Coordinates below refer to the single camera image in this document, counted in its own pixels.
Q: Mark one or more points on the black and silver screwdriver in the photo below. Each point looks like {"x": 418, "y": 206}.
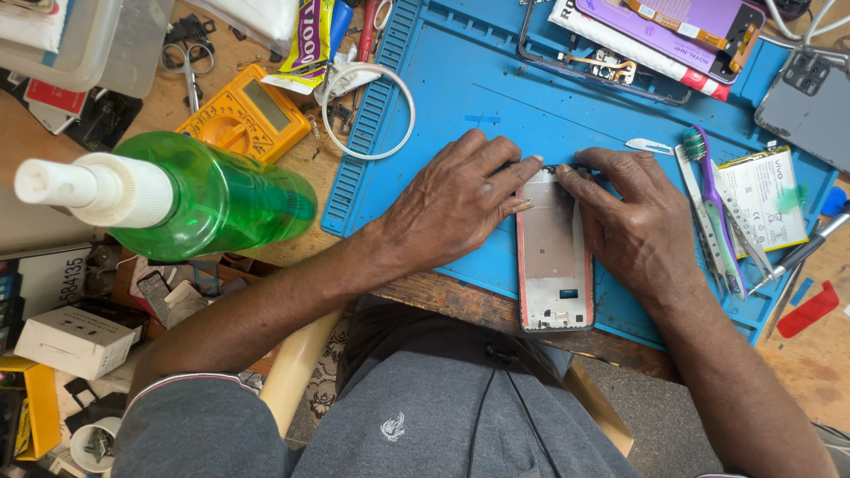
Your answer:
{"x": 807, "y": 249}

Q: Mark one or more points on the white cardboard box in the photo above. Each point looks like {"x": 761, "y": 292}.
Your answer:
{"x": 76, "y": 342}

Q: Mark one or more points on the person's right hand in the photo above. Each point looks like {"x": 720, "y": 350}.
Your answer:
{"x": 637, "y": 226}

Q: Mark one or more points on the silver phone frame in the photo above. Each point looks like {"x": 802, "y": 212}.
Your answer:
{"x": 552, "y": 265}

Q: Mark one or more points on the black phone frame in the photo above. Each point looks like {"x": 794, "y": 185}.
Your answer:
{"x": 531, "y": 60}

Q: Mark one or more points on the white phone battery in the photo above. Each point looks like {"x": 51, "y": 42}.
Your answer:
{"x": 763, "y": 192}

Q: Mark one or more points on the red plastic pry tool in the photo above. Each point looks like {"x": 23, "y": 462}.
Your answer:
{"x": 807, "y": 311}

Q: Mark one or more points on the heap of phone parts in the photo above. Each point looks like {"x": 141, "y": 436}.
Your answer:
{"x": 179, "y": 292}

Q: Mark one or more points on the blue plastic strip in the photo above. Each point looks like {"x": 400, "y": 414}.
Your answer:
{"x": 801, "y": 291}

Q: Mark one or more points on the purple toothbrush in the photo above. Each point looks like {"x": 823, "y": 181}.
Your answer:
{"x": 716, "y": 212}

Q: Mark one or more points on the yellow digital multimeter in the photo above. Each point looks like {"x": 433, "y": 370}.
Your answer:
{"x": 256, "y": 113}

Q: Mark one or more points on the silver tweezers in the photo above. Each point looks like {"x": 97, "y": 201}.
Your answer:
{"x": 697, "y": 212}
{"x": 740, "y": 222}

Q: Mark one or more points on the white cup with screws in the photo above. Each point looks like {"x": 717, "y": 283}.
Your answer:
{"x": 93, "y": 445}

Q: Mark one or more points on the clear plastic container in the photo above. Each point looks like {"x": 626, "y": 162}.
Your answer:
{"x": 86, "y": 40}

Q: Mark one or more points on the yellow and purple glue tube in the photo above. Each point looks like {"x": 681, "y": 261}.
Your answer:
{"x": 309, "y": 46}

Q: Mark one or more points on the green spray bottle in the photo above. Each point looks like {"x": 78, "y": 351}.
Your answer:
{"x": 206, "y": 196}

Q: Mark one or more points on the white and red packet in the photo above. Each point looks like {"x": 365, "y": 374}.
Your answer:
{"x": 617, "y": 43}

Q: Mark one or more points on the beige wooden chair part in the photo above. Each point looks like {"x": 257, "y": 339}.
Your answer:
{"x": 295, "y": 365}

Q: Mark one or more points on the white printed box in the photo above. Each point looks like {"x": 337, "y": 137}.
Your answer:
{"x": 53, "y": 279}

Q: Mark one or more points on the yellow box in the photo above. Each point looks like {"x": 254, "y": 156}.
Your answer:
{"x": 40, "y": 411}

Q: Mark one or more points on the red and white card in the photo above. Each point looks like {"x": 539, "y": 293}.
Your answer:
{"x": 56, "y": 98}

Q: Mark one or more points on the black flat box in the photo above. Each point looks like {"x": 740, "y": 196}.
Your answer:
{"x": 106, "y": 123}

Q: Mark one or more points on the grey phone back cover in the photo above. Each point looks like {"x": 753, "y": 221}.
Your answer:
{"x": 807, "y": 113}

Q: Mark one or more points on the blue plastic pick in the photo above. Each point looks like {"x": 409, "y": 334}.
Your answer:
{"x": 835, "y": 201}

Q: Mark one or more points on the purple phone back cover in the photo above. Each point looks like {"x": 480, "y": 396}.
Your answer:
{"x": 664, "y": 36}

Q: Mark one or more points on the small metal blade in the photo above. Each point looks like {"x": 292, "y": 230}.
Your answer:
{"x": 647, "y": 146}

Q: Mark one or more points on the blue silicone repair mat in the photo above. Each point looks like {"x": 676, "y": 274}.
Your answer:
{"x": 465, "y": 79}

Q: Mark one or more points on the person's left hand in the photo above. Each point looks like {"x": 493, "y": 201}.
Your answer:
{"x": 445, "y": 206}

